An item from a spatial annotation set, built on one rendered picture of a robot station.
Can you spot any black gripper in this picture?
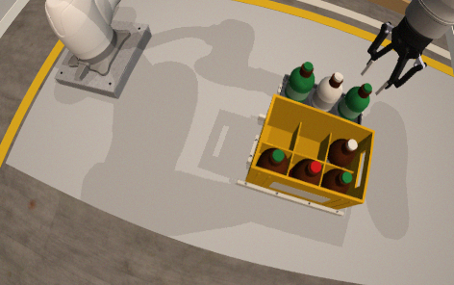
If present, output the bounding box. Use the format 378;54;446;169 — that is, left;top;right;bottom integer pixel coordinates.
361;15;432;95

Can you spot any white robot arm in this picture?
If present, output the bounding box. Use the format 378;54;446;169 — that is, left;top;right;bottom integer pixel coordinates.
45;0;454;81

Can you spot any cream-white bottle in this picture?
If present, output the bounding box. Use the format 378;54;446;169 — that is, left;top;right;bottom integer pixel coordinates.
311;72;343;112

